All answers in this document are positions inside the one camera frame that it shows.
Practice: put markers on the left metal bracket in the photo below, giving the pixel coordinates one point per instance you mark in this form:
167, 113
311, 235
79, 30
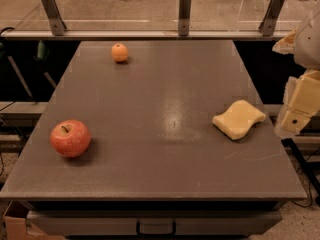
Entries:
56, 23

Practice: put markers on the yellow wavy sponge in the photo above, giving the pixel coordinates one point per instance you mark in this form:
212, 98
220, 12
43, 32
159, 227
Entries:
238, 119

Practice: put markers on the red apple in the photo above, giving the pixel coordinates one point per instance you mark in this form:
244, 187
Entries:
70, 138

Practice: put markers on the right metal bracket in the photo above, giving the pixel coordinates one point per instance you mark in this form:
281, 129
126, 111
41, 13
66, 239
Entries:
268, 24

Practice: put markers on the black stand leg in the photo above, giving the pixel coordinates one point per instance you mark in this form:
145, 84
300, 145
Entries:
310, 169

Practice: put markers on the metal bracket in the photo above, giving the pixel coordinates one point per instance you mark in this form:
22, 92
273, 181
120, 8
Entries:
184, 17
56, 23
268, 24

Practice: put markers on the clear acrylic barrier panel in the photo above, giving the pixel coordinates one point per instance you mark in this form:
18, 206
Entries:
102, 15

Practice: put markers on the cardboard box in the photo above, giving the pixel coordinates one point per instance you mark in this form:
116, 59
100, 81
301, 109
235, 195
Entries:
18, 228

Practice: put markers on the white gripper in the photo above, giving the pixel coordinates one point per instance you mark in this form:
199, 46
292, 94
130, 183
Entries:
308, 47

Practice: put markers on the small orange fruit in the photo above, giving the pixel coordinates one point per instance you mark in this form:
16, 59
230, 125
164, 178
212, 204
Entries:
119, 52

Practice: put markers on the middle metal bracket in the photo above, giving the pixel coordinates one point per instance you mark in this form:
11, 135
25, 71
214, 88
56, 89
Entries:
184, 17

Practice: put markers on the grey drawer with black handle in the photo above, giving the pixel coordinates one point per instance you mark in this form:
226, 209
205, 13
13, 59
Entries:
162, 224

